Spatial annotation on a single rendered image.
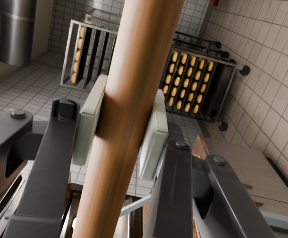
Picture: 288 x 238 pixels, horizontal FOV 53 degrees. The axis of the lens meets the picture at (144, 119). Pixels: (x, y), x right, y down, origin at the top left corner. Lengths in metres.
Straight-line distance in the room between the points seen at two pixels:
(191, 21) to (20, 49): 2.97
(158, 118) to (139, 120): 0.02
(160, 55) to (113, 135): 0.05
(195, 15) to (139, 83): 5.07
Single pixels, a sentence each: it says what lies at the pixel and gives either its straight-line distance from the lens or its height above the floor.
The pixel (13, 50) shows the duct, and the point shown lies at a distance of 3.36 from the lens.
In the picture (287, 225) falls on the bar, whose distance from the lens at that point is 1.53.
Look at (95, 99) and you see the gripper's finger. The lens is 0.15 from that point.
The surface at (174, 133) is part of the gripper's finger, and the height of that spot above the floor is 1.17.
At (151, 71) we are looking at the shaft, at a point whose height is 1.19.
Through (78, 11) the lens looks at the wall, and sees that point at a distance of 5.25.
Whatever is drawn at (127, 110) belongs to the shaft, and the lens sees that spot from 0.16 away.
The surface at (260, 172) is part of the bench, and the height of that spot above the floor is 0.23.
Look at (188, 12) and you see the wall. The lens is 5.20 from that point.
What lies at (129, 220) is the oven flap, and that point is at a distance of 1.93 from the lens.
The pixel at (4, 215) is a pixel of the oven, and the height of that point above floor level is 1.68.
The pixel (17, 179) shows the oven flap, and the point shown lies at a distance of 2.11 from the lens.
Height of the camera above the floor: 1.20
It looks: 6 degrees down
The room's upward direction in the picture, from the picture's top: 76 degrees counter-clockwise
